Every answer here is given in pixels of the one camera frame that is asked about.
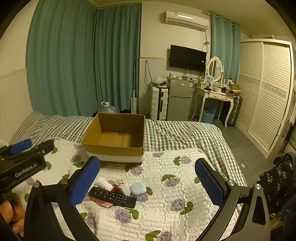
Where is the white dressing table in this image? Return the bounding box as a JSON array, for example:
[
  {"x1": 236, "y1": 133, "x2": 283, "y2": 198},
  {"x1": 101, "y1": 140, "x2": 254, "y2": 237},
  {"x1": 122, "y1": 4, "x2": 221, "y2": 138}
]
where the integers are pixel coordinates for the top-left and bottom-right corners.
[{"x1": 191, "y1": 80, "x2": 241, "y2": 127}]

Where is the white plastic bottle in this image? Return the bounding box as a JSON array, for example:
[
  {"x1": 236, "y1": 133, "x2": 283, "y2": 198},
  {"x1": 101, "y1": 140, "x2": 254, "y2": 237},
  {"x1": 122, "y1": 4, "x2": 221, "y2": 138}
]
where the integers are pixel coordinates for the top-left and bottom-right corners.
[{"x1": 96, "y1": 178, "x2": 116, "y2": 192}]

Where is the pink patterned notebook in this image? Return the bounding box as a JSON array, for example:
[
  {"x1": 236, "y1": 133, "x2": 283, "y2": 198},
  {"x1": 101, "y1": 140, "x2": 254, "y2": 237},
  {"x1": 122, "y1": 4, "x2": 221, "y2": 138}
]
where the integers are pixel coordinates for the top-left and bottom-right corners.
[{"x1": 84, "y1": 195, "x2": 115, "y2": 209}]

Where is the narrow teal curtain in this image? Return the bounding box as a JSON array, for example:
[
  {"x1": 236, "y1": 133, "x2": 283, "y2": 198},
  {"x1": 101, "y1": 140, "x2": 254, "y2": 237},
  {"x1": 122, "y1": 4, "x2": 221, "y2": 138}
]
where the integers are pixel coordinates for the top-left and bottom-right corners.
[{"x1": 211, "y1": 14, "x2": 241, "y2": 84}]

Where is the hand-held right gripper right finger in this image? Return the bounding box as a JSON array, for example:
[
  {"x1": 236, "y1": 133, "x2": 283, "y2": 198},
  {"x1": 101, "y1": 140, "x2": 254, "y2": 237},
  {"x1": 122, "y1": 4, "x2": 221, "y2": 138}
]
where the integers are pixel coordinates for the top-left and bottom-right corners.
[{"x1": 195, "y1": 158, "x2": 271, "y2": 241}]

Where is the dark printed clothing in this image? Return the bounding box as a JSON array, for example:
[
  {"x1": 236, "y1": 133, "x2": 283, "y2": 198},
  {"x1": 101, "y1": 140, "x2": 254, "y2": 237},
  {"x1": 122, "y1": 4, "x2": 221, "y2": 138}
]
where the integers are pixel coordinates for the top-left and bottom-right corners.
[{"x1": 259, "y1": 152, "x2": 296, "y2": 224}]

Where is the blue plastic basket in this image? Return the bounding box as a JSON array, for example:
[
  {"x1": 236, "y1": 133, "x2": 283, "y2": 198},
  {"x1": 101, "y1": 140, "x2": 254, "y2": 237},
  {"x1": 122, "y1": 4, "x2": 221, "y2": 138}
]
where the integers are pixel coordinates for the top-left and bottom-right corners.
[{"x1": 200, "y1": 108, "x2": 217, "y2": 123}]

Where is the black wall cable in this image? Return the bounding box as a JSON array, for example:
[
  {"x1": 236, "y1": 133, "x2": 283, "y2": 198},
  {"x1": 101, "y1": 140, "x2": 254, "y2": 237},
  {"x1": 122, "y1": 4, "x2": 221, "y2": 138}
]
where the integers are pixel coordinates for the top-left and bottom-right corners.
[{"x1": 144, "y1": 60, "x2": 158, "y2": 89}]

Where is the wide teal curtain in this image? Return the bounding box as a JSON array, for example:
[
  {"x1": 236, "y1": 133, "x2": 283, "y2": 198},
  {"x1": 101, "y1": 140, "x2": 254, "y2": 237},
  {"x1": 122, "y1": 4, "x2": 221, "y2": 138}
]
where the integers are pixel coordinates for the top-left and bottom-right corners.
[{"x1": 26, "y1": 0, "x2": 97, "y2": 117}]

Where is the brown cardboard box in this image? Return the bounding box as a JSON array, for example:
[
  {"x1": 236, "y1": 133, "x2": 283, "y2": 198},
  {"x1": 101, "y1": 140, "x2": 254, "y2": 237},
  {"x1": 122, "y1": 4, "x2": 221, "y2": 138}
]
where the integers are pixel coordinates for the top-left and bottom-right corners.
[{"x1": 81, "y1": 113, "x2": 146, "y2": 157}]

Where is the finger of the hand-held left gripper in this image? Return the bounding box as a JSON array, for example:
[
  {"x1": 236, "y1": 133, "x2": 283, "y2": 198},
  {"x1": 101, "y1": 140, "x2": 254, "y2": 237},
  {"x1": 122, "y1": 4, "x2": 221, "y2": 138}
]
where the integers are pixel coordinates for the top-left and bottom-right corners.
[
  {"x1": 0, "y1": 139, "x2": 33, "y2": 160},
  {"x1": 3, "y1": 140, "x2": 55, "y2": 161}
]

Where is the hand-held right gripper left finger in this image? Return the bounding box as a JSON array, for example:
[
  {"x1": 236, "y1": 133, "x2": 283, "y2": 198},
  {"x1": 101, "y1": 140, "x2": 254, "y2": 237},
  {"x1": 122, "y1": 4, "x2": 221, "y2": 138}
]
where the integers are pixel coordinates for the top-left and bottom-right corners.
[{"x1": 23, "y1": 156, "x2": 101, "y2": 241}]

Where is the white flat mop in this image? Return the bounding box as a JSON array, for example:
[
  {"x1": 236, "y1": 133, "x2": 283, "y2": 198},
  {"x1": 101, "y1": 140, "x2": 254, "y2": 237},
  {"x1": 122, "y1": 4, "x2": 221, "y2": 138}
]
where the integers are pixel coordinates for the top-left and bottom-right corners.
[{"x1": 131, "y1": 56, "x2": 139, "y2": 114}]

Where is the white oval mirror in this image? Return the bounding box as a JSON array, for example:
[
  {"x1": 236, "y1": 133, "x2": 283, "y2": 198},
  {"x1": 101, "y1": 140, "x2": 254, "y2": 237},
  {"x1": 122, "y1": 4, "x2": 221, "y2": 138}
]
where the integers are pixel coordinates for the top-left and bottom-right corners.
[{"x1": 206, "y1": 56, "x2": 225, "y2": 83}]

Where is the white air conditioner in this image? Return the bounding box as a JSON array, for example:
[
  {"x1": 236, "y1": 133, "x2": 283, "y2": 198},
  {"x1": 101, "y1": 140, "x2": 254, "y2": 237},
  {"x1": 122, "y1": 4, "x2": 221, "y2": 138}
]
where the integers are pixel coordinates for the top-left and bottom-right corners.
[{"x1": 164, "y1": 10, "x2": 210, "y2": 32}]

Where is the clear plastic bag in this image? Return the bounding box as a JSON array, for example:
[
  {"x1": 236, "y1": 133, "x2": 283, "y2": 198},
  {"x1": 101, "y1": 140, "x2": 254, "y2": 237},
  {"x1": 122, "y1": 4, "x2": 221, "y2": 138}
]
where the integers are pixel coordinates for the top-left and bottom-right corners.
[{"x1": 154, "y1": 76, "x2": 167, "y2": 87}]

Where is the white ribbed suitcase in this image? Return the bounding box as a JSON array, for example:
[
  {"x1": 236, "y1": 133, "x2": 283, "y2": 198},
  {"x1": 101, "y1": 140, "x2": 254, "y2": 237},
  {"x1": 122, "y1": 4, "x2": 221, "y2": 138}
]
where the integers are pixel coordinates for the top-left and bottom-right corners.
[{"x1": 149, "y1": 86, "x2": 169, "y2": 121}]

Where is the black wall television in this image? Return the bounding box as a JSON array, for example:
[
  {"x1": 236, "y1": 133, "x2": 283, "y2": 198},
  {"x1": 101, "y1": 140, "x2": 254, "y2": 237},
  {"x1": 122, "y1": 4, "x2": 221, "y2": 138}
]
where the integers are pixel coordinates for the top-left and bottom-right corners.
[{"x1": 169, "y1": 45, "x2": 207, "y2": 72}]

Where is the black remote control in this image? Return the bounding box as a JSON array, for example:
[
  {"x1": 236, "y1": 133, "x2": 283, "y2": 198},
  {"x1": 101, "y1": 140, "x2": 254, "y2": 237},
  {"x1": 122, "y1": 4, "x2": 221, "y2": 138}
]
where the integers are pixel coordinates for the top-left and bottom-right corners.
[{"x1": 89, "y1": 186, "x2": 137, "y2": 209}]

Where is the person's left hand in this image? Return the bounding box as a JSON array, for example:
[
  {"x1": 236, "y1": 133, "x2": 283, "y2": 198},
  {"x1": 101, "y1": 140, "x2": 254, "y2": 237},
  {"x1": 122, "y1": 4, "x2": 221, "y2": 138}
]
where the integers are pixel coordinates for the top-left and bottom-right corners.
[{"x1": 0, "y1": 192, "x2": 26, "y2": 238}]

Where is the light blue earbuds case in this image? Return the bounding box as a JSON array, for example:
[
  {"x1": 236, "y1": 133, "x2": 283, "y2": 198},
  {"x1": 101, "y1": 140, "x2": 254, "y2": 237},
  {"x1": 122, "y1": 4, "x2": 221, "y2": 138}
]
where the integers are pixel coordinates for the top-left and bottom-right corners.
[{"x1": 129, "y1": 182, "x2": 147, "y2": 196}]

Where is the dark ribbed suitcase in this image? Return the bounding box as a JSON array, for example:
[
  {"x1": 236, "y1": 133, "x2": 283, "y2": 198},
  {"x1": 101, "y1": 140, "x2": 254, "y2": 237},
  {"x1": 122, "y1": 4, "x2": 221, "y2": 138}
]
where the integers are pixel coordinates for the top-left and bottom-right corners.
[{"x1": 227, "y1": 95, "x2": 243, "y2": 128}]

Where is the white louvered wardrobe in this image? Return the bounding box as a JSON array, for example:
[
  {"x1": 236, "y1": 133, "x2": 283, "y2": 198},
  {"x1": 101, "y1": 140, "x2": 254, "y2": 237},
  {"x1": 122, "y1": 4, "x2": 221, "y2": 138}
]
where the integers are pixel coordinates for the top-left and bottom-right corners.
[{"x1": 236, "y1": 38, "x2": 295, "y2": 158}]

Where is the clear water jug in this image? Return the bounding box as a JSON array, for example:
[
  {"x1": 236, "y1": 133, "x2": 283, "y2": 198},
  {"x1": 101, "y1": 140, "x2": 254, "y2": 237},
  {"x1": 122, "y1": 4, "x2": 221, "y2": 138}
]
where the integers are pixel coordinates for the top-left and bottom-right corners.
[{"x1": 98, "y1": 101, "x2": 120, "y2": 114}]

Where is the white floral quilt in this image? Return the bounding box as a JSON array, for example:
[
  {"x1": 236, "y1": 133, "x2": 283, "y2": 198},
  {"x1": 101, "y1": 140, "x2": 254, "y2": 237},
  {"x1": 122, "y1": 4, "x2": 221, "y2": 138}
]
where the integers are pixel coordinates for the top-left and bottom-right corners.
[{"x1": 11, "y1": 138, "x2": 248, "y2": 241}]

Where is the silver small fridge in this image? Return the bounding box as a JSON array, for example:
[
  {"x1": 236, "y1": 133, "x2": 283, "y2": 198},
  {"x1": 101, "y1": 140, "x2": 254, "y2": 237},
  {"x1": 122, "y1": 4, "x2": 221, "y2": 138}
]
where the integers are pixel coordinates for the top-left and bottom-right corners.
[{"x1": 167, "y1": 77, "x2": 192, "y2": 121}]

